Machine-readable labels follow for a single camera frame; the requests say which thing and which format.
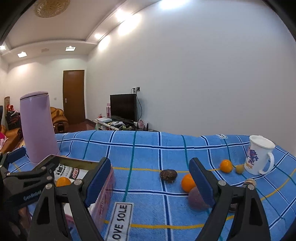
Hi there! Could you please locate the small yellow-green fruit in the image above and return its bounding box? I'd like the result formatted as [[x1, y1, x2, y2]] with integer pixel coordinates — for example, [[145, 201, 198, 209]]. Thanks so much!
[[235, 164, 245, 174]]

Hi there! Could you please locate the round purple fruit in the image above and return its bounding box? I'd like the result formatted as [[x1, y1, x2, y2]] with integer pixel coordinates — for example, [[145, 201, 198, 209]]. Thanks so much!
[[188, 187, 210, 210]]

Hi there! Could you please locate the small orange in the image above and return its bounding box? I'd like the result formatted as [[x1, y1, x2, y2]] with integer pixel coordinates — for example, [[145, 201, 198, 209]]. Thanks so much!
[[219, 159, 233, 173]]

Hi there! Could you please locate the large orange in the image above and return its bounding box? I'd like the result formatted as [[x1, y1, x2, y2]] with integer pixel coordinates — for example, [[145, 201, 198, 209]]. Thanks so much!
[[181, 173, 196, 193]]

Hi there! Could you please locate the dark brown wrinkled fruit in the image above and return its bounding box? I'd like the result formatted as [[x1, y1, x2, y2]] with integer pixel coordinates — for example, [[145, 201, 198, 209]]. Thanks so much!
[[159, 169, 178, 183]]

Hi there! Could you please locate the tan striped small fruit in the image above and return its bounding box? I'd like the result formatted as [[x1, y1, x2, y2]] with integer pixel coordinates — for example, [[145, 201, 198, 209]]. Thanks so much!
[[242, 178, 256, 187]]

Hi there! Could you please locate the pink metal tin tray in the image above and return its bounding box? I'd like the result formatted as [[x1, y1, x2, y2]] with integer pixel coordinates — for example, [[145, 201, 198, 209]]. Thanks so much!
[[54, 156, 114, 232]]

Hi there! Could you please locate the purple cylindrical kettle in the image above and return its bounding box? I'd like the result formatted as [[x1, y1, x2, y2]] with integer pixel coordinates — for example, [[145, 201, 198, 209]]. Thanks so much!
[[20, 91, 59, 164]]

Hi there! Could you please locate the brown wooden door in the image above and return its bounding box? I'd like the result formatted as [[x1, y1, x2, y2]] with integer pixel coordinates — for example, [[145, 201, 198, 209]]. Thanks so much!
[[63, 70, 85, 125]]

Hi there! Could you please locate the white tv stand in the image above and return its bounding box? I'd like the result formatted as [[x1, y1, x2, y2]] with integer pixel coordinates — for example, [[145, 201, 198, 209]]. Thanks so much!
[[94, 120, 134, 131]]

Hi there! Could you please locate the white printed mug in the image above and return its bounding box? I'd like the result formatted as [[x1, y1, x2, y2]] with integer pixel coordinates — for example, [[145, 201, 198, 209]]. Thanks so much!
[[244, 135, 275, 176]]

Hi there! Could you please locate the pink box beside television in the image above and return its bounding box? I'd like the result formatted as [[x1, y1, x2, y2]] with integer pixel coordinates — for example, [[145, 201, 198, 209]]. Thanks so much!
[[106, 103, 111, 118]]

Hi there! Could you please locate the blue plaid cloth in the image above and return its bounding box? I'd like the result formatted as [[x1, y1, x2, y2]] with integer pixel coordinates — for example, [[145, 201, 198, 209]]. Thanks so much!
[[7, 129, 296, 241]]

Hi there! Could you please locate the black television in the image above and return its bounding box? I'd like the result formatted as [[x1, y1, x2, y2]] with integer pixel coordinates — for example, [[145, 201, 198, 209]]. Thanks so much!
[[110, 94, 137, 121]]

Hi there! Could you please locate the gold ceiling lamp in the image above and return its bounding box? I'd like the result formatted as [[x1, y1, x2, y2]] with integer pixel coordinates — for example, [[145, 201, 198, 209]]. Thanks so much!
[[34, 0, 70, 18]]

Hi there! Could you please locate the wall power outlet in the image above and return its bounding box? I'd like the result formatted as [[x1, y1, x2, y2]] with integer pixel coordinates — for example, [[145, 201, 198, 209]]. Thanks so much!
[[132, 87, 140, 93]]

